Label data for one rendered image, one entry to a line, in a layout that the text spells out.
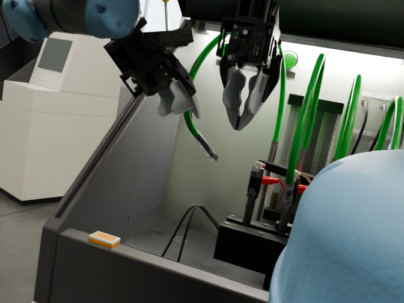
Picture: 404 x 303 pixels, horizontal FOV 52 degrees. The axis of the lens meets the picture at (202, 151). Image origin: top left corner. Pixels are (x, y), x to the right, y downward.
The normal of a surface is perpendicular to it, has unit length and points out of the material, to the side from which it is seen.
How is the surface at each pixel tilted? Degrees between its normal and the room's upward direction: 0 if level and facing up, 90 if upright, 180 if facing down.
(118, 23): 90
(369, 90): 90
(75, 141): 90
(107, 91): 90
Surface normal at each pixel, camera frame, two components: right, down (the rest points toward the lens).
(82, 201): 0.93, 0.22
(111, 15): 0.77, 0.24
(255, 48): -0.31, 0.11
